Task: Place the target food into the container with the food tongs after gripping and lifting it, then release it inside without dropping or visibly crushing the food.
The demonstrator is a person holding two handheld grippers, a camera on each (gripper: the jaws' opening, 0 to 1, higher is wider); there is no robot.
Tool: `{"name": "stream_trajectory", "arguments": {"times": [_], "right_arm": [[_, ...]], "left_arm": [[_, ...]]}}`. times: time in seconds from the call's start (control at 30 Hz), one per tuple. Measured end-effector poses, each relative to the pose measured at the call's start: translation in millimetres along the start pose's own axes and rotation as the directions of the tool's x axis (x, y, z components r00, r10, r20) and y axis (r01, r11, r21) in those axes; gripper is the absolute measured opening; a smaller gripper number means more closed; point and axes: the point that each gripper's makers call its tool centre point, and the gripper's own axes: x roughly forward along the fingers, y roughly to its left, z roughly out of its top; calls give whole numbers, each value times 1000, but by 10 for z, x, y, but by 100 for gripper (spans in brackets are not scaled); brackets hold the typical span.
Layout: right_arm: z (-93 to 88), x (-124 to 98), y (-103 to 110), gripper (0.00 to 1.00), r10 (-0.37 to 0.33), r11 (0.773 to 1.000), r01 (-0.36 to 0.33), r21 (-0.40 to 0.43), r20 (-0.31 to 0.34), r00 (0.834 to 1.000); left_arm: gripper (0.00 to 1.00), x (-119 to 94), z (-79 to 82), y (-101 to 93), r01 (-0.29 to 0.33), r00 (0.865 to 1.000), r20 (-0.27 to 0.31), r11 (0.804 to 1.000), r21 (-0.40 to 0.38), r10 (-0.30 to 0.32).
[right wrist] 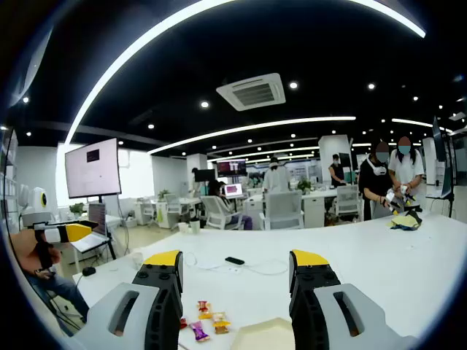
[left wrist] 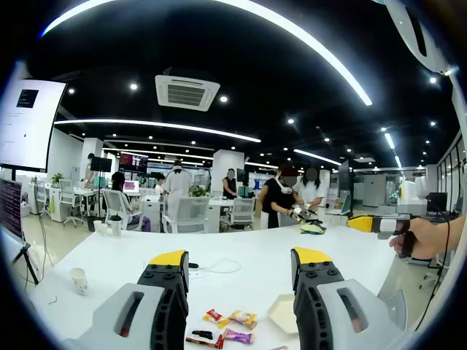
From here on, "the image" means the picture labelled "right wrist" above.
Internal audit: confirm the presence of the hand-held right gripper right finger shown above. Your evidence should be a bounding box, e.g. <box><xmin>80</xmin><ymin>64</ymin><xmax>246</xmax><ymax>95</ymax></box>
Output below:
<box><xmin>288</xmin><ymin>249</ymin><xmax>420</xmax><ymax>350</ymax></box>

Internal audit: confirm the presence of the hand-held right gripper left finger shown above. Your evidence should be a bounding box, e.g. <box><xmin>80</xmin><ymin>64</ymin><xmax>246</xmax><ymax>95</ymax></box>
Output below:
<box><xmin>71</xmin><ymin>249</ymin><xmax>185</xmax><ymax>350</ymax></box>

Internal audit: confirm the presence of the purple food candy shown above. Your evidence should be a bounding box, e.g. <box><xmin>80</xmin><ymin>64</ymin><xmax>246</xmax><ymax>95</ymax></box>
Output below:
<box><xmin>188</xmin><ymin>320</ymin><xmax>212</xmax><ymax>343</ymax></box>

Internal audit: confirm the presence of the cream hexagonal container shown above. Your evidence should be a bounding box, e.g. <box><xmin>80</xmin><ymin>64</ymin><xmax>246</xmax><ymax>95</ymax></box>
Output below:
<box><xmin>229</xmin><ymin>316</ymin><xmax>296</xmax><ymax>350</ymax></box>

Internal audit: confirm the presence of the yellow food candy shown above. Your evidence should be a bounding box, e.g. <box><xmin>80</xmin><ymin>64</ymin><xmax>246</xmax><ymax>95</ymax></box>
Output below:
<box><xmin>212</xmin><ymin>311</ymin><xmax>231</xmax><ymax>335</ymax></box>

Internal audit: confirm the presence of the open laptop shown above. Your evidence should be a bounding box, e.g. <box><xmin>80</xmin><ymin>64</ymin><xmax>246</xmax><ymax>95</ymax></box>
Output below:
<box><xmin>71</xmin><ymin>203</ymin><xmax>110</xmax><ymax>253</ymax></box>

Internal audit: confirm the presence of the white shelving unit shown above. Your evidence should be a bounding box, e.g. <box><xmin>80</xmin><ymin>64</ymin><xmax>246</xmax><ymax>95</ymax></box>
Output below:
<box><xmin>0</xmin><ymin>129</ymin><xmax>19</xmax><ymax>234</ymax></box>

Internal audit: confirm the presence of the large white-screen monitor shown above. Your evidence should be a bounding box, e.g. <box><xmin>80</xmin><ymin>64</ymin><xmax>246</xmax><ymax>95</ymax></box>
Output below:
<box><xmin>64</xmin><ymin>137</ymin><xmax>123</xmax><ymax>200</ymax></box>

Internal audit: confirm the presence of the person's blue jeans leg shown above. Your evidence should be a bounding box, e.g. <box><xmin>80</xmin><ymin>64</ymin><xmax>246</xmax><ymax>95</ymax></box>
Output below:
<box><xmin>27</xmin><ymin>268</ymin><xmax>90</xmax><ymax>324</ymax></box>

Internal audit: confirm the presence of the white office chair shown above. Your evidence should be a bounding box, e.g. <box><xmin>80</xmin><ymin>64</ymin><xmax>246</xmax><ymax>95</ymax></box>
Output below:
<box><xmin>201</xmin><ymin>195</ymin><xmax>234</xmax><ymax>230</ymax></box>
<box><xmin>259</xmin><ymin>190</ymin><xmax>304</xmax><ymax>230</ymax></box>
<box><xmin>334</xmin><ymin>184</ymin><xmax>361</xmax><ymax>222</ymax></box>

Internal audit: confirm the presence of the black desktop monitor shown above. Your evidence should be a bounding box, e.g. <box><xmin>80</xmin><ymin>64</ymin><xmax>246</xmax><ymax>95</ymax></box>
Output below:
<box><xmin>193</xmin><ymin>169</ymin><xmax>216</xmax><ymax>184</ymax></box>

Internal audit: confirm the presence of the yellow cloth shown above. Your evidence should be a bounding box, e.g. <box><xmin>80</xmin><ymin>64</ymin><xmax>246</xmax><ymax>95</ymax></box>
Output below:
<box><xmin>387</xmin><ymin>210</ymin><xmax>423</xmax><ymax>231</ymax></box>

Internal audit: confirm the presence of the thin curved ceiling light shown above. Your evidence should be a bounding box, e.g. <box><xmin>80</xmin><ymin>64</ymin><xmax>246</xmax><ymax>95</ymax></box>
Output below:
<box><xmin>147</xmin><ymin>116</ymin><xmax>357</xmax><ymax>155</ymax></box>

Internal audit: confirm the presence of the dark monitor on tripod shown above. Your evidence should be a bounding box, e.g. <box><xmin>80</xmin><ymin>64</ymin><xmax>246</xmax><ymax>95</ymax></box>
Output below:
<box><xmin>425</xmin><ymin>116</ymin><xmax>457</xmax><ymax>219</ymax></box>

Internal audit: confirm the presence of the ceiling air vent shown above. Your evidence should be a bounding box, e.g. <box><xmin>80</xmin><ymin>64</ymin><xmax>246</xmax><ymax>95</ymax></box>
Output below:
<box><xmin>215</xmin><ymin>73</ymin><xmax>287</xmax><ymax>112</ymax></box>

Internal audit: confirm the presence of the wide curved ceiling light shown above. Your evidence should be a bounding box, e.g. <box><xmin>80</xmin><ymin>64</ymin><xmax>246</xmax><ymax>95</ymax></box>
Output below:
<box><xmin>64</xmin><ymin>0</ymin><xmax>427</xmax><ymax>147</ymax></box>

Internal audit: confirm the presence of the black remote with white cable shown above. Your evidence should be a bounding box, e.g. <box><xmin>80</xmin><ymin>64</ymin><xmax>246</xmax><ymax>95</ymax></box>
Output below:
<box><xmin>184</xmin><ymin>251</ymin><xmax>289</xmax><ymax>276</ymax></box>

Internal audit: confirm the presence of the dark wall display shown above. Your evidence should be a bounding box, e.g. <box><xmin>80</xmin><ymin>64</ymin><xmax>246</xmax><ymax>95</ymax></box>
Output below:
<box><xmin>217</xmin><ymin>159</ymin><xmax>247</xmax><ymax>179</ymax></box>

